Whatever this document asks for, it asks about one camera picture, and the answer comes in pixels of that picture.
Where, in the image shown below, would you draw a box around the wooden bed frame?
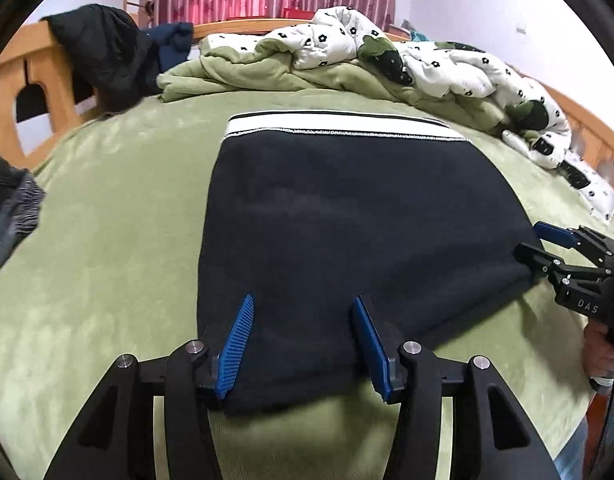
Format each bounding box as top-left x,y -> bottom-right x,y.
0,17 -> 614,172

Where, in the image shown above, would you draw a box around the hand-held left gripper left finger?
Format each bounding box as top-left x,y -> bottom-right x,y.
44,294 -> 255,480

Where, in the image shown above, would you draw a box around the person's right hand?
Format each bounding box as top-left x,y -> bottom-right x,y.
584,319 -> 614,380

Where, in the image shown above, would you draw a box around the black pants with white waistband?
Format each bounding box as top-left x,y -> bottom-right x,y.
197,109 -> 546,417

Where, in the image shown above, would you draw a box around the person's blue jeans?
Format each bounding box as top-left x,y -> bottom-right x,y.
554,422 -> 610,480

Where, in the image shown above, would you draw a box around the white and green floral quilt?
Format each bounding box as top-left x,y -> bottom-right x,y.
157,6 -> 614,222

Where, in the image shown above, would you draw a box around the grey pants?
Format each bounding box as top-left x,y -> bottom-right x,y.
0,144 -> 47,282

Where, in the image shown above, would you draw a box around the black jacket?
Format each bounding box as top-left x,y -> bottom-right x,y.
42,4 -> 163,114

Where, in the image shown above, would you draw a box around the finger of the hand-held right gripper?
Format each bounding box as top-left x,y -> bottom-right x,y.
533,221 -> 614,267
514,242 -> 612,287

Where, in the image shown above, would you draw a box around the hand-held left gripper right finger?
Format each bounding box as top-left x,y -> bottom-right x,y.
351,295 -> 562,480

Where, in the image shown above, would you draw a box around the navy blue garment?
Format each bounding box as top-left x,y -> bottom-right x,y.
140,22 -> 195,74

